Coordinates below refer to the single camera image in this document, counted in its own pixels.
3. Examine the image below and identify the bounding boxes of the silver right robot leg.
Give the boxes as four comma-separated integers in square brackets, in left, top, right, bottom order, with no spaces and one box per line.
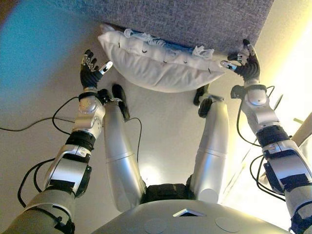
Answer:
[189,84,231,204]

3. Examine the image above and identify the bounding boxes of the grey robot torso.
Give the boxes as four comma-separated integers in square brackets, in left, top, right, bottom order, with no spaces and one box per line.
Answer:
[96,182,292,234]

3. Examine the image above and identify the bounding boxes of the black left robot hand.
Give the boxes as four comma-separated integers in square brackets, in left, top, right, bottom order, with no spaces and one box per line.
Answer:
[79,49,114,91]

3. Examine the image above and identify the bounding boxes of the grey fabric armchair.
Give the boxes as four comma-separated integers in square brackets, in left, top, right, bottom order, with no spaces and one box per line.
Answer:
[80,0,273,56]

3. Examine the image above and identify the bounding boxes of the silver left robot leg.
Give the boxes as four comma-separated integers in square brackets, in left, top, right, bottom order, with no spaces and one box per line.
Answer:
[103,84,147,213]

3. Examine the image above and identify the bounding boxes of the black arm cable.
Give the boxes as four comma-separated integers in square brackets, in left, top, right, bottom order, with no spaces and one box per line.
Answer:
[235,85,290,195]
[18,96,82,234]

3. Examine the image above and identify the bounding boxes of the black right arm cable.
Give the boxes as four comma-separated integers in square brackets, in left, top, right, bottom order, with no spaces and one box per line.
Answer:
[235,85,290,195]

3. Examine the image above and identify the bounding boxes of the white fringed cushion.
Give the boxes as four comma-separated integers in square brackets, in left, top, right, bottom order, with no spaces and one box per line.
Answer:
[97,24,226,93]

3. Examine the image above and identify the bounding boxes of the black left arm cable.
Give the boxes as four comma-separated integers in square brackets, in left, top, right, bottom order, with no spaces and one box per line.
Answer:
[18,96,82,234]

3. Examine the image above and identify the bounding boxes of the thin black floor cable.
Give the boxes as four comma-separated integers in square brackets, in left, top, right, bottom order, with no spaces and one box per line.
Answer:
[0,117,74,132]

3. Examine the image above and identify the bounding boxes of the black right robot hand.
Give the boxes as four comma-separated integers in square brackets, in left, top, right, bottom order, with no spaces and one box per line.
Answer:
[220,39,261,81]

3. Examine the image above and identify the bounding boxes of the silver robot leg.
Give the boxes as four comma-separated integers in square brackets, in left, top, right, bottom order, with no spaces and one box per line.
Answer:
[189,84,231,204]
[103,84,147,213]

